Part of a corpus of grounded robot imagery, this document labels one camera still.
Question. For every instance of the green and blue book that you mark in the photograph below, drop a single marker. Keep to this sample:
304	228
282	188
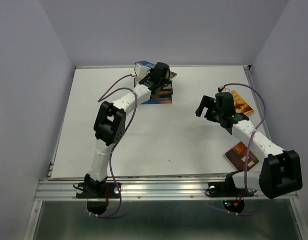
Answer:
172	74

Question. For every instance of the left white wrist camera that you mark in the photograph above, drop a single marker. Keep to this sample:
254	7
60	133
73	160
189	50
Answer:
141	69

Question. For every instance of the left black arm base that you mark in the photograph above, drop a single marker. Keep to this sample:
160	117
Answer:
103	198

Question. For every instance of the brown orange book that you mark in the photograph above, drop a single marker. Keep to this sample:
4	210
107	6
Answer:
237	157

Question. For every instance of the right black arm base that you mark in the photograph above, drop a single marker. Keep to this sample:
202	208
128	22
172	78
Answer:
226	189

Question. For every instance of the Jane Eyre blue book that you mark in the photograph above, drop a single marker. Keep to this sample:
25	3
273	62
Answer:
160	100

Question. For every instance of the aluminium mounting rail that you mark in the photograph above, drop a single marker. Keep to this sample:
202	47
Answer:
164	188

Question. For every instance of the yellow orange book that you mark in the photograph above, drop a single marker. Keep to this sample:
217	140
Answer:
241	105

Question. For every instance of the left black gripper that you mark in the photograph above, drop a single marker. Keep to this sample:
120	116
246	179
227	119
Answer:
147	76

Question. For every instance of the Little Women floral book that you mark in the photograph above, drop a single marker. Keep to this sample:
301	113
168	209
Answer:
137	80

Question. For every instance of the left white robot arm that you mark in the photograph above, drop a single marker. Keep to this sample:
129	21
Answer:
110	123

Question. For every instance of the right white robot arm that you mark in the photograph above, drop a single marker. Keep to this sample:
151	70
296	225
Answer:
281	172

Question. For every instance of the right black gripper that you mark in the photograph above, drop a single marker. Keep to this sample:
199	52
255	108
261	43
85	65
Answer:
206	101

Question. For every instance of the A Tale of Two Cities book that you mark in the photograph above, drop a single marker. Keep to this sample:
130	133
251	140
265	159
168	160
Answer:
166	91

